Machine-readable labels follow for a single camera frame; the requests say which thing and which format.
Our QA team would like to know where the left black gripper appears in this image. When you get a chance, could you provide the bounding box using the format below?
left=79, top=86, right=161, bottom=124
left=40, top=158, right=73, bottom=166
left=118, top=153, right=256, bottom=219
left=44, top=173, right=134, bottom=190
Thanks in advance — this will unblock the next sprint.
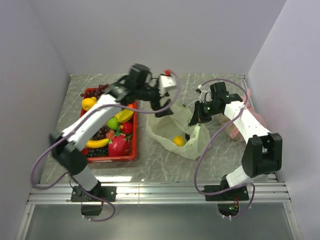
left=136, top=80, right=174, bottom=117

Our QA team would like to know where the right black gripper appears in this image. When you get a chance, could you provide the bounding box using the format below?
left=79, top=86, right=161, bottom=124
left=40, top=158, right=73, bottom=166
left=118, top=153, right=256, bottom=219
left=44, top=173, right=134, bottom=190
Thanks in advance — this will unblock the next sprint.
left=190, top=100, right=222, bottom=126

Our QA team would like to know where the dark fake mangosteen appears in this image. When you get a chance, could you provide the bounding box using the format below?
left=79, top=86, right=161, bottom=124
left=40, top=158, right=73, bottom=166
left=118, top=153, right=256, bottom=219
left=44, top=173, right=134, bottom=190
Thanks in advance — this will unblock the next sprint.
left=184, top=133, right=191, bottom=141

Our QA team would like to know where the green avocado print plastic bag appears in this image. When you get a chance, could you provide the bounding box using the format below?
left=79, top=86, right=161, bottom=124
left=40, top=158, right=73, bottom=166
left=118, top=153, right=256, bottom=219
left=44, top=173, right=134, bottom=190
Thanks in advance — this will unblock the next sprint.
left=146, top=102, right=211, bottom=160

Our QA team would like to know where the yellow fake lemon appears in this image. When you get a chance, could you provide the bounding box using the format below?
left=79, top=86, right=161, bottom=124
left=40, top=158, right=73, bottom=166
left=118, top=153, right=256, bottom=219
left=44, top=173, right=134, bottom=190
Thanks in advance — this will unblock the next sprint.
left=172, top=135, right=185, bottom=147

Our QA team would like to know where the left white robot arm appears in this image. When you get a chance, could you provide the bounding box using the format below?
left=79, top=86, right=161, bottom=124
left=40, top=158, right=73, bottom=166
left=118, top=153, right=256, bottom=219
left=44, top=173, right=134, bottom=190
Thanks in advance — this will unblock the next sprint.
left=49, top=63, right=181, bottom=201

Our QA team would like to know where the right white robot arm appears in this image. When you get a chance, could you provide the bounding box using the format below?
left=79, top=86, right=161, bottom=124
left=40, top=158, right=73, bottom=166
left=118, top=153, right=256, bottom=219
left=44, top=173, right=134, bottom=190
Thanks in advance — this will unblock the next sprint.
left=188, top=78, right=283, bottom=200

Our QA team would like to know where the yellow fake starfruit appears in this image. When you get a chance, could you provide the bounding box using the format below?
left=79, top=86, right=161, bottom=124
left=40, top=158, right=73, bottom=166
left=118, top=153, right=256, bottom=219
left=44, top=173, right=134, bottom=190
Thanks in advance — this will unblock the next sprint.
left=114, top=109, right=134, bottom=123

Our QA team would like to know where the pink plastic bag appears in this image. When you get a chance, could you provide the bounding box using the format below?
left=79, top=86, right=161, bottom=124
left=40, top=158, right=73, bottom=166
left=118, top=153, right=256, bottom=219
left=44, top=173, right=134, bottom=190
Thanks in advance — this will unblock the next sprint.
left=213, top=89, right=271, bottom=143

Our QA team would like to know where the green fake lime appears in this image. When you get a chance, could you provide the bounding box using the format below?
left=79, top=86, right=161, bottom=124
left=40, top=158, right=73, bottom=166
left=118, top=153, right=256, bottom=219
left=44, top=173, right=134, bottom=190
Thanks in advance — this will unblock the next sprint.
left=106, top=117, right=119, bottom=131

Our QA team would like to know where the pink fake dragon fruit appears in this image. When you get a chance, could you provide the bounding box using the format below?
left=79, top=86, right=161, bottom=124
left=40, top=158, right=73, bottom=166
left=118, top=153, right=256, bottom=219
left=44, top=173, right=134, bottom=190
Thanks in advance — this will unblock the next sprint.
left=108, top=133, right=130, bottom=157

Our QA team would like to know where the yellow fake banana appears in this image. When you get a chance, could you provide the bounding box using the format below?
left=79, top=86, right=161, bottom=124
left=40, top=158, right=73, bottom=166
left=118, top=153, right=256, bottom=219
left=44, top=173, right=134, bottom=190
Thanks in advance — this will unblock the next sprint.
left=85, top=138, right=109, bottom=149

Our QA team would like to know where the purple grape bunch middle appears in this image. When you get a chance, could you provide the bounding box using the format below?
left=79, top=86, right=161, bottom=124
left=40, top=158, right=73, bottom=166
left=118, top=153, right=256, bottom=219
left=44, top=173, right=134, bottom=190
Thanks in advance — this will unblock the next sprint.
left=91, top=125, right=109, bottom=141

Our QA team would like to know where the purple grape bunch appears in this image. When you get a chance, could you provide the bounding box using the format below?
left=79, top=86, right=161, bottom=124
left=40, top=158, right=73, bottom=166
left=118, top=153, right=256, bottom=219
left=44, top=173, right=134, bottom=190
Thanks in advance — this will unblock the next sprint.
left=91, top=125, right=109, bottom=141
left=80, top=84, right=109, bottom=99

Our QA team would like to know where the purple grape bunch top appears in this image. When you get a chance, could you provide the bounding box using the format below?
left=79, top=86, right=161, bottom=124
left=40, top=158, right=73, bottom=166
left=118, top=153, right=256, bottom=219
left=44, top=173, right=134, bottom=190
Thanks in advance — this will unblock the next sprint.
left=80, top=84, right=109, bottom=99

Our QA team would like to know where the dark blue grape bunch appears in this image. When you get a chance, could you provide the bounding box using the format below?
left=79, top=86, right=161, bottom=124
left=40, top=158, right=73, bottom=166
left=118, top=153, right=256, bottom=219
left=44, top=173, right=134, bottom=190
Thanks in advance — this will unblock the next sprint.
left=86, top=147, right=109, bottom=158

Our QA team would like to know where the red plastic crate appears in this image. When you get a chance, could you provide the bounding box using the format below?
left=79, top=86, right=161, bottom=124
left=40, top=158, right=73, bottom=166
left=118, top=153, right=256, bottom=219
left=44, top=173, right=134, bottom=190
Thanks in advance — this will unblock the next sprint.
left=79, top=86, right=140, bottom=163

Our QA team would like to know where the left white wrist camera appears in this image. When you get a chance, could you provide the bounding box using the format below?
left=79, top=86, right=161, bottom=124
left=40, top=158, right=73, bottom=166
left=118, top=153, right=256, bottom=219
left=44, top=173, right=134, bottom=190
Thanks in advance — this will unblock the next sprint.
left=158, top=69, right=177, bottom=90

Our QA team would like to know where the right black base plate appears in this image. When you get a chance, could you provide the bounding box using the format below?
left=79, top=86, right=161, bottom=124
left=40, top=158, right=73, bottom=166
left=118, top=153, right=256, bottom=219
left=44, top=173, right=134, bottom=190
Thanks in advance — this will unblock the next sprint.
left=203, top=183, right=251, bottom=217

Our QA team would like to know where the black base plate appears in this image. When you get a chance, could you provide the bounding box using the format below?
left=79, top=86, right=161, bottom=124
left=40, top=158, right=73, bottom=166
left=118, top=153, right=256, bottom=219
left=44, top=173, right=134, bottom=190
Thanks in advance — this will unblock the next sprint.
left=203, top=183, right=251, bottom=217
left=70, top=185, right=118, bottom=217

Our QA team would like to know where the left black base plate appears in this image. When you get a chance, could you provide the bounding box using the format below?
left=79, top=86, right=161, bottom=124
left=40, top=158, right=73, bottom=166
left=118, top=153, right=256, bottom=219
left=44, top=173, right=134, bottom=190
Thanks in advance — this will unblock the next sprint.
left=70, top=185, right=118, bottom=217

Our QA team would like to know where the aluminium rail frame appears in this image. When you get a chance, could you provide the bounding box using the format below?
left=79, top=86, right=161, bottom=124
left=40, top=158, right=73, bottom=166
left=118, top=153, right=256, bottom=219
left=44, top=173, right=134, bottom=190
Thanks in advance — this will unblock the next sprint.
left=17, top=174, right=303, bottom=240

